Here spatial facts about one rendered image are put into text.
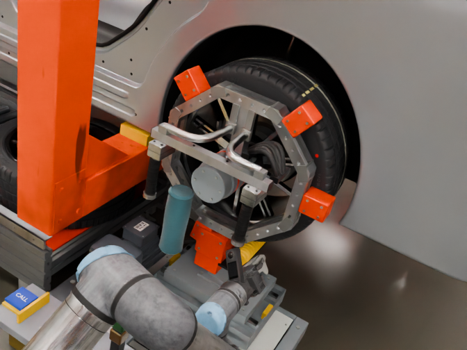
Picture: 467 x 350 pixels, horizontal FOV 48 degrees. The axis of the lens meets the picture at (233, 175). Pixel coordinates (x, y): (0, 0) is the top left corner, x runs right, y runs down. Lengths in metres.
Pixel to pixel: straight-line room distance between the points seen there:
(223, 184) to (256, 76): 0.37
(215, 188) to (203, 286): 0.67
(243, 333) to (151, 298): 1.15
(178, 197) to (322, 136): 0.52
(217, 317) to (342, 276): 1.48
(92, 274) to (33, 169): 0.76
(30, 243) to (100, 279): 1.09
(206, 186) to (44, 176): 0.52
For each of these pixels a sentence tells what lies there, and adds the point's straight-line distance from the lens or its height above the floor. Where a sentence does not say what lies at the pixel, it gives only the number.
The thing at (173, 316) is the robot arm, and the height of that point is 0.96.
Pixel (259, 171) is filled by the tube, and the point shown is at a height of 1.00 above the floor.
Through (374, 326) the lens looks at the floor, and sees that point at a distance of 2.72.
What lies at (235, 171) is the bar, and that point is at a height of 0.97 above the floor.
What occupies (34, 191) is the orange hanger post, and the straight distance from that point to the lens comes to 1.88.
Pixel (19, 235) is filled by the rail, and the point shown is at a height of 0.34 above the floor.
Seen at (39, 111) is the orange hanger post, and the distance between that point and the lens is 1.71.
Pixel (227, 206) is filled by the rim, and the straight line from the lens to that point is 2.03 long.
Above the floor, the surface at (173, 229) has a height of 0.60.
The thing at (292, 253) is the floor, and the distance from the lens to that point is 2.92.
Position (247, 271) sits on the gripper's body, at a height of 0.66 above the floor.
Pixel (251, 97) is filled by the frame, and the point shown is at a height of 1.12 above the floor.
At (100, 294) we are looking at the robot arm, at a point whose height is 0.95.
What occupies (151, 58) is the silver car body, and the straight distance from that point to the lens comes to 2.07.
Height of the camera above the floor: 1.75
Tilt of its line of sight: 31 degrees down
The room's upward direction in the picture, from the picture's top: 14 degrees clockwise
